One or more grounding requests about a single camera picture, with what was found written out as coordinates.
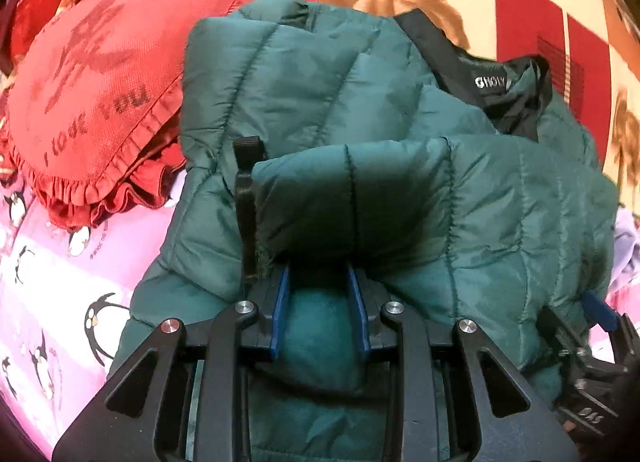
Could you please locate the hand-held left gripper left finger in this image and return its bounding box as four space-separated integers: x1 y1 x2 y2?
52 262 292 462

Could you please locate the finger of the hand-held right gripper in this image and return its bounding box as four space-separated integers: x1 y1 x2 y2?
581 289 620 334
537 306 583 360

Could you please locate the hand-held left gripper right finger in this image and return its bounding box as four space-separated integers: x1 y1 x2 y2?
347 262 581 462

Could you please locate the green puffer jacket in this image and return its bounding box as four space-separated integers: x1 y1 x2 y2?
107 0 622 462

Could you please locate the pink penguin print bedsheet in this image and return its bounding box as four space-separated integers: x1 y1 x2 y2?
0 175 188 449

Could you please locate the red heart-shaped frilled pillow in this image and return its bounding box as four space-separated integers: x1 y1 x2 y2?
0 0 320 232

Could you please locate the orange red checkered rose blanket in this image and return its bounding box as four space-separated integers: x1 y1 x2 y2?
285 0 640 215

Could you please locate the shiny red cloth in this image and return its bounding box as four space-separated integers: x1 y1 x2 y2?
0 0 68 76

